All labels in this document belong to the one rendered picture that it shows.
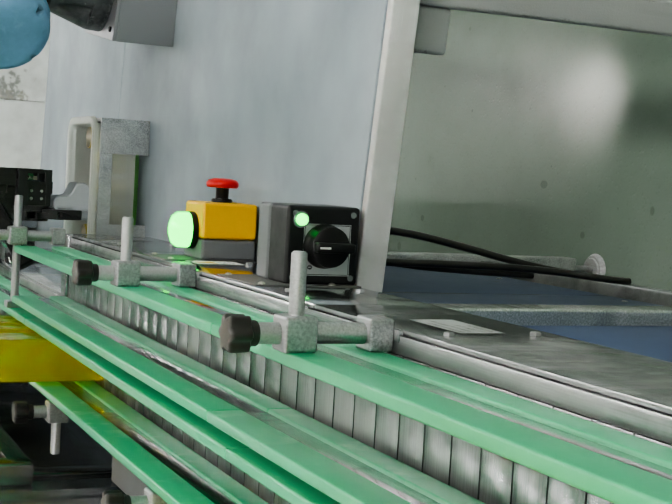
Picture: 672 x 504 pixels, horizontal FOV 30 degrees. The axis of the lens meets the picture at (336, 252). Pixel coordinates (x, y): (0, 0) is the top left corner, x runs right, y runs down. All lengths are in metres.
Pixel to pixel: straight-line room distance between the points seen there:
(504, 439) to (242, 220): 0.92
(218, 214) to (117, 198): 0.50
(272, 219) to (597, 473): 0.74
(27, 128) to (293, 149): 4.18
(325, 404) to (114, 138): 1.02
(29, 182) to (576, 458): 1.48
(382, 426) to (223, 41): 0.86
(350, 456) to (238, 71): 0.81
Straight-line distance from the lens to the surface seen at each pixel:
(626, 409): 0.71
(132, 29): 1.90
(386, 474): 0.89
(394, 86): 1.28
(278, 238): 1.26
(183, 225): 1.52
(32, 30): 1.78
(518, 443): 0.65
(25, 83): 5.60
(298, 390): 1.10
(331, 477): 0.86
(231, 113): 1.66
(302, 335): 0.91
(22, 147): 5.59
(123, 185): 2.00
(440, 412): 0.71
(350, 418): 1.01
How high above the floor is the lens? 1.32
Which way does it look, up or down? 25 degrees down
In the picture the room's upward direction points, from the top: 88 degrees counter-clockwise
